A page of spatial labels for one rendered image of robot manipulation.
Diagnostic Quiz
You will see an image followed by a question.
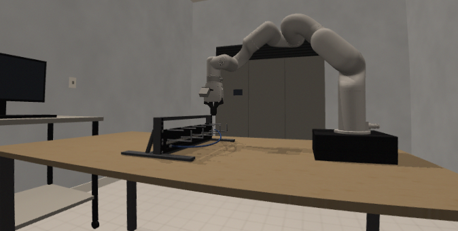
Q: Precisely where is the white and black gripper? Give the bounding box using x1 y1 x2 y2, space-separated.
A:
204 82 224 116

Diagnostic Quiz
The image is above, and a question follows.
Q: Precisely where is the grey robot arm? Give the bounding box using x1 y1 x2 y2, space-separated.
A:
207 14 380 135

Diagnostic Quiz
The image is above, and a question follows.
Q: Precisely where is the black metal rack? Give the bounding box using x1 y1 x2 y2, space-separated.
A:
121 115 219 162

